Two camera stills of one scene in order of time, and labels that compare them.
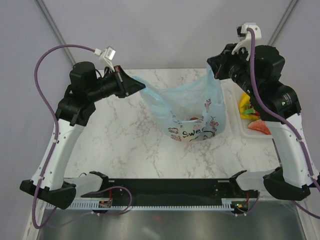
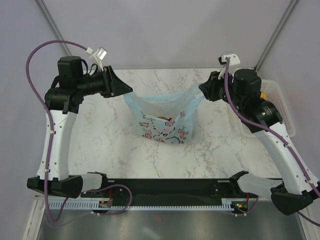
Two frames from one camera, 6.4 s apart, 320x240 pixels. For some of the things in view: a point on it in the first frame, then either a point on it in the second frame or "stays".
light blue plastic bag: [192, 112] to [169, 118]
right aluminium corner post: [292, 5] stays
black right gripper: [219, 62] to [209, 87]
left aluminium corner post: [54, 29] stays
